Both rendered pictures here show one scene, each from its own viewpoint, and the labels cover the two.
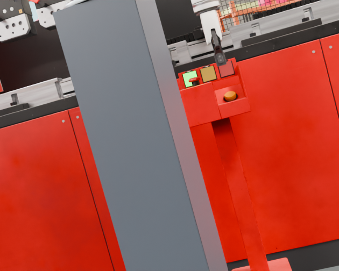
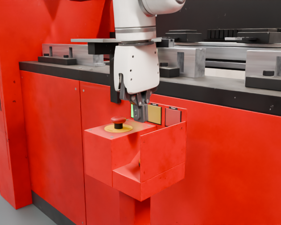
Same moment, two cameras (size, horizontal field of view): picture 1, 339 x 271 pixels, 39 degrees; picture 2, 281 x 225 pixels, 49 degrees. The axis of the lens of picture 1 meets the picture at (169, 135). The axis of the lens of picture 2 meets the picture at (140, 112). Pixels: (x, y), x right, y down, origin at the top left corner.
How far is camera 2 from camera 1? 121 cm
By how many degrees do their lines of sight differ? 37
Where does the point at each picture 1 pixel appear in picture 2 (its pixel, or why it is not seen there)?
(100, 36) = not seen: outside the picture
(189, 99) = (90, 145)
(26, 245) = (49, 165)
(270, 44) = (268, 103)
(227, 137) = (129, 204)
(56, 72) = not seen: hidden behind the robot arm
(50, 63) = not seen: hidden behind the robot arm
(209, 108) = (104, 167)
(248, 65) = (231, 116)
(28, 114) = (59, 72)
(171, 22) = (252, 8)
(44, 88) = (86, 51)
